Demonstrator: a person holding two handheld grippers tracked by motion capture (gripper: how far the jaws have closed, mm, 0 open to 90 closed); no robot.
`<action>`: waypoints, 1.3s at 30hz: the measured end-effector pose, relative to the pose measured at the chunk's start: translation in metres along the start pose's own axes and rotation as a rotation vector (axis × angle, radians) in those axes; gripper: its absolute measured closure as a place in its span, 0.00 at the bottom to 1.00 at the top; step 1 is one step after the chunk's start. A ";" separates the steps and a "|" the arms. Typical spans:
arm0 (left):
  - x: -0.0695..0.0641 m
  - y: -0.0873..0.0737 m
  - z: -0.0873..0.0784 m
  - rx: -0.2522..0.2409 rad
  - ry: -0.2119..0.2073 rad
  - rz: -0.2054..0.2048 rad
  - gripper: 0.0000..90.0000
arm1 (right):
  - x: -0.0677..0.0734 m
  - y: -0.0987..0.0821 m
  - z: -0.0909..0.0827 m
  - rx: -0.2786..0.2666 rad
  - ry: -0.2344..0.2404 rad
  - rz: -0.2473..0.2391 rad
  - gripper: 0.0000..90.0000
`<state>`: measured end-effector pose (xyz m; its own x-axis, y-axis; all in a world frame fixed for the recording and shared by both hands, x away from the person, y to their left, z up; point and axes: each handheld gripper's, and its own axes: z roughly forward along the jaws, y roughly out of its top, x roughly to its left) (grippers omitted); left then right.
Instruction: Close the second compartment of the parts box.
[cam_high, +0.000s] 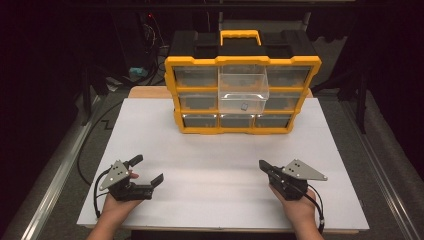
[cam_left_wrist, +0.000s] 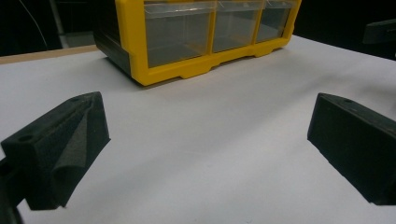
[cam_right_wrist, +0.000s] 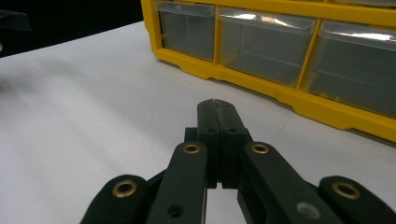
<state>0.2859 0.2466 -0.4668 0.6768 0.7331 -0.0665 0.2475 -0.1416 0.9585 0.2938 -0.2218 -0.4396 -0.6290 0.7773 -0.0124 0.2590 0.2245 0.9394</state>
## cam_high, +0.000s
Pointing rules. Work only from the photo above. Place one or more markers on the black stand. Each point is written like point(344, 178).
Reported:
point(87, 100)

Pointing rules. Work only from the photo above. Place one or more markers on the yellow black drawer cabinet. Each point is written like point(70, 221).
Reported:
point(240, 50)

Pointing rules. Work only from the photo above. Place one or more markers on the grid of clear small drawers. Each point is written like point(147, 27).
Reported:
point(196, 76)

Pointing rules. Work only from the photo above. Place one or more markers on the person's right hand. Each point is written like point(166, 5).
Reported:
point(300, 211)

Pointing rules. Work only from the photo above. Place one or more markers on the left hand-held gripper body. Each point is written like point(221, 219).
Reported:
point(128, 191)

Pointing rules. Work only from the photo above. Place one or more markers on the clear plastic storage drawer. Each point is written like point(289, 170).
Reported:
point(243, 88)

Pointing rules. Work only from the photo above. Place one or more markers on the person's left hand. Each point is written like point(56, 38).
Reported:
point(118, 206)

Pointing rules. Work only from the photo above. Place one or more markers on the aluminium frame rail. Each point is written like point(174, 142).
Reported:
point(384, 180)
point(58, 180)

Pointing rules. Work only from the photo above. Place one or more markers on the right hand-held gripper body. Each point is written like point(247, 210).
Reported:
point(290, 183)

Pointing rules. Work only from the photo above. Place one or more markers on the teal object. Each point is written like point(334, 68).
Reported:
point(138, 71)

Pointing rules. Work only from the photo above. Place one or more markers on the small grey part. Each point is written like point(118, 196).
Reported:
point(244, 106)

